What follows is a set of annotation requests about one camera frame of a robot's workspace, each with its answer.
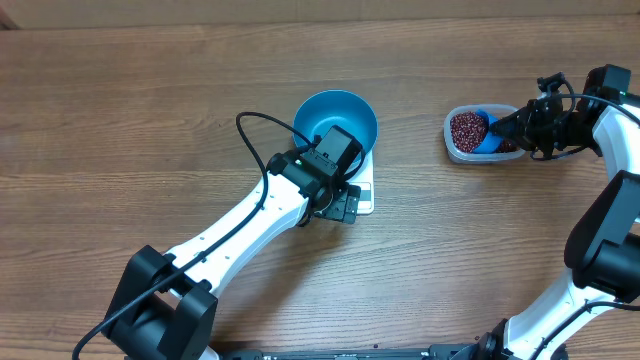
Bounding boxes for blue plastic measuring scoop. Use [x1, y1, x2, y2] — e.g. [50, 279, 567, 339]
[473, 109, 503, 154]

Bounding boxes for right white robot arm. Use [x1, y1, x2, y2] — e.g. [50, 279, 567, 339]
[429, 64, 639, 360]

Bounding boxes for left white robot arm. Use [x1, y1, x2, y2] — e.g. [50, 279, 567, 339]
[100, 125, 366, 360]

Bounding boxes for white digital kitchen scale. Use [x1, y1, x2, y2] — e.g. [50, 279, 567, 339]
[348, 152, 375, 216]

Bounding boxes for blue metal bowl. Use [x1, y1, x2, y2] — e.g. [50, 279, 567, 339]
[293, 90, 379, 167]

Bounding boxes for red beans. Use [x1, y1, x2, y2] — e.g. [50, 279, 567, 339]
[450, 110, 517, 154]

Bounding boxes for clear plastic container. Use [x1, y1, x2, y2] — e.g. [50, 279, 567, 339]
[444, 104, 525, 165]

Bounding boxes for right black cable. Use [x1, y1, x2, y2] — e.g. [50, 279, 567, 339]
[527, 74, 640, 162]

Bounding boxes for black cable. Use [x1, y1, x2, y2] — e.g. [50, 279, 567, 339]
[71, 111, 366, 360]
[527, 74, 640, 162]

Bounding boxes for left black cable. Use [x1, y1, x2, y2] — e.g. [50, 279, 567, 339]
[71, 111, 366, 360]

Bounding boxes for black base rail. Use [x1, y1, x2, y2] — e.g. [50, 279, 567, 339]
[199, 344, 485, 360]

